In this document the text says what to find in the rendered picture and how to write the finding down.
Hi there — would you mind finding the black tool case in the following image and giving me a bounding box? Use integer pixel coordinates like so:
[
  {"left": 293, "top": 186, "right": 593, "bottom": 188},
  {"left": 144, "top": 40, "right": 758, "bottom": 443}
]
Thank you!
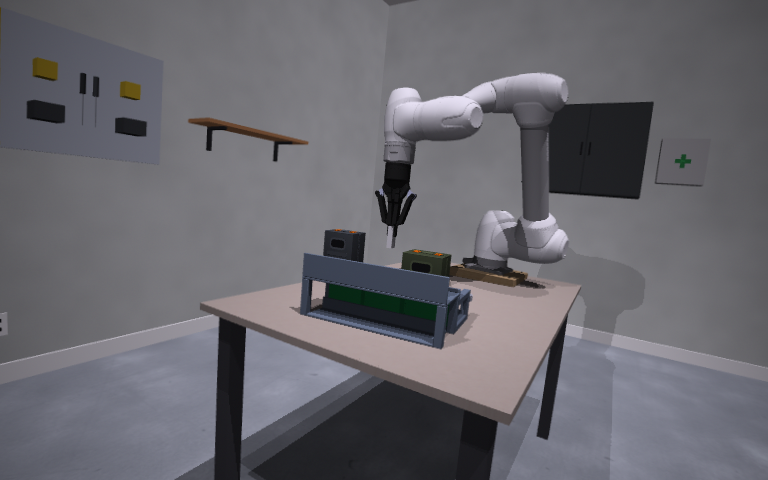
[{"left": 323, "top": 229, "right": 366, "bottom": 262}]

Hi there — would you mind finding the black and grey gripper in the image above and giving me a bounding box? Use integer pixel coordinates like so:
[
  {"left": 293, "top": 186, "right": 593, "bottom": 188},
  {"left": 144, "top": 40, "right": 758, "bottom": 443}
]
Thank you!
[{"left": 375, "top": 162, "right": 417, "bottom": 248}]

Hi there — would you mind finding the olive green case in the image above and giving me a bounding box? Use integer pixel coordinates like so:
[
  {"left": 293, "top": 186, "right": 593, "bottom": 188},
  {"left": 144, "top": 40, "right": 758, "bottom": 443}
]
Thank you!
[{"left": 401, "top": 249, "right": 451, "bottom": 277}]

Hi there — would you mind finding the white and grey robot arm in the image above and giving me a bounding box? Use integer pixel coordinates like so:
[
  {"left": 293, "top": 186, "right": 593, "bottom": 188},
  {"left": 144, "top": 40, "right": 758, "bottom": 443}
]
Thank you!
[{"left": 384, "top": 73, "right": 569, "bottom": 275}]

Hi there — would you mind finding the dark grey metal shelf rack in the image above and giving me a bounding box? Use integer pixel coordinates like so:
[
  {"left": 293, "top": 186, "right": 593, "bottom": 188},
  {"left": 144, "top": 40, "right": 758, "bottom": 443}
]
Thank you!
[{"left": 300, "top": 253, "right": 473, "bottom": 349}]

